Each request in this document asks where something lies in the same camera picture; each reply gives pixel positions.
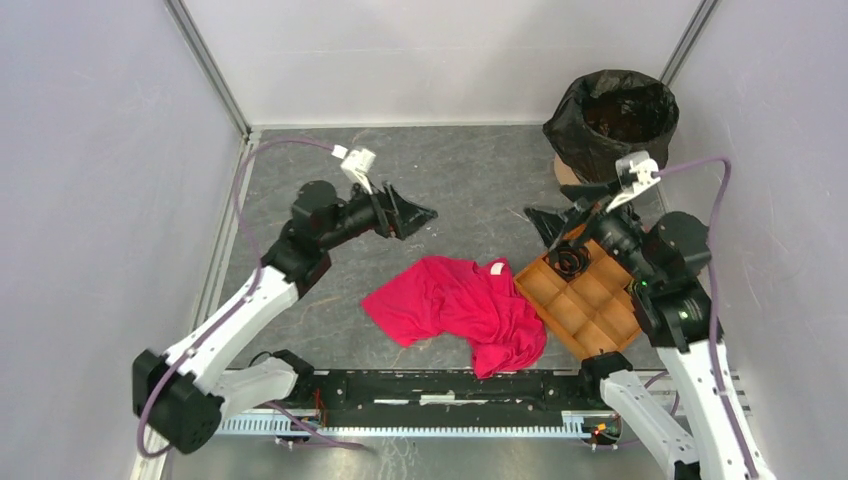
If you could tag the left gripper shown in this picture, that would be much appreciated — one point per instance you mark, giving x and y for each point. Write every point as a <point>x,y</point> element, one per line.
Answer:
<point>396,216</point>

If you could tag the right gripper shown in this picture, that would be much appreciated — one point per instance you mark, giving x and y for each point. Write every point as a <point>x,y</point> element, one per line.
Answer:
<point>549,224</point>

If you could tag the orange trash bin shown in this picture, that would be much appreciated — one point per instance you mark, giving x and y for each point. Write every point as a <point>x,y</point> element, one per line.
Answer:
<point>564,174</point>

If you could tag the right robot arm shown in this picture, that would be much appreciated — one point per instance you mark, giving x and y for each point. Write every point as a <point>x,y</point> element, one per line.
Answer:
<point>678,314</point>

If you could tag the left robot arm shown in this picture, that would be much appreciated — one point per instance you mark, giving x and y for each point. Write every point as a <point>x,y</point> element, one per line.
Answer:
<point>185,393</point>

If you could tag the black trash bag roll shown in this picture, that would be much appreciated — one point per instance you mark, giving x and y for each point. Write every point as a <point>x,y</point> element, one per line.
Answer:
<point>569,262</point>

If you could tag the red cloth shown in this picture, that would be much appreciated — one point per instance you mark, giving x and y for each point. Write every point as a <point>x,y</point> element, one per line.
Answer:
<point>479,303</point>

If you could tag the orange compartment tray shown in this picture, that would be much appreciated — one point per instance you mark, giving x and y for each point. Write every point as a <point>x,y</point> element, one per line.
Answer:
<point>590,313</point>

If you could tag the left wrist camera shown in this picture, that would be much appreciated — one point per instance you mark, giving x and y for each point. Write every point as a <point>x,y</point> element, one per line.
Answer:
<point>356,163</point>

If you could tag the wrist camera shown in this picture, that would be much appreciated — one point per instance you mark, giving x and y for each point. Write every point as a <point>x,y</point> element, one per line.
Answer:
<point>637,172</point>
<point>356,163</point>

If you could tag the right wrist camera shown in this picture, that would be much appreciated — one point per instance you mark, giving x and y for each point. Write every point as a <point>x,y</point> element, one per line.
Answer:
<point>637,172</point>

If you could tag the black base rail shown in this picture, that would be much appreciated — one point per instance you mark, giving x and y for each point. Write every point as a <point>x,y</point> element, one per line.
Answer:
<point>441,398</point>

